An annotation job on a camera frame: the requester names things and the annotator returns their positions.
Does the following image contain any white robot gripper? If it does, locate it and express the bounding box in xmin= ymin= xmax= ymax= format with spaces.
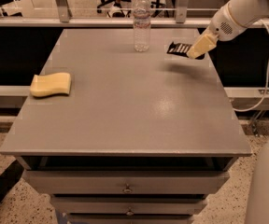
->
xmin=187 ymin=5 xmax=246 ymax=59

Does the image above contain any black rxbar chocolate wrapper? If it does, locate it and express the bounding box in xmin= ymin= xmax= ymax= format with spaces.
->
xmin=166 ymin=41 xmax=205 ymax=61

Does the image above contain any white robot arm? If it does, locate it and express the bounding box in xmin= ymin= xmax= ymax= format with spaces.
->
xmin=187 ymin=0 xmax=269 ymax=59

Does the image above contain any clear plastic water bottle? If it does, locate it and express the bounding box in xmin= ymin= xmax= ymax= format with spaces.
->
xmin=133 ymin=0 xmax=151 ymax=52

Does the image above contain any grey drawer cabinet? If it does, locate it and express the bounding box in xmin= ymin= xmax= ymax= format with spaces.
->
xmin=0 ymin=28 xmax=253 ymax=224

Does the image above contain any yellow sponge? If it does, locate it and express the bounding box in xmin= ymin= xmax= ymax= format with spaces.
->
xmin=30 ymin=73 xmax=71 ymax=97

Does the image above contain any metal railing with glass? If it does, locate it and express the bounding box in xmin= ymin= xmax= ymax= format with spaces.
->
xmin=0 ymin=0 xmax=269 ymax=29

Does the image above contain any middle grey drawer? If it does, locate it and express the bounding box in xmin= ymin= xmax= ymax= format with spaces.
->
xmin=51 ymin=197 xmax=207 ymax=215

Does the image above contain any bottom grey drawer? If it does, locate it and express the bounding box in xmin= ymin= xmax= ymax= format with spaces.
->
xmin=68 ymin=215 xmax=193 ymax=224

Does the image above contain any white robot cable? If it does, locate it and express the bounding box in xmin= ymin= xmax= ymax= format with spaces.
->
xmin=233 ymin=18 xmax=269 ymax=113

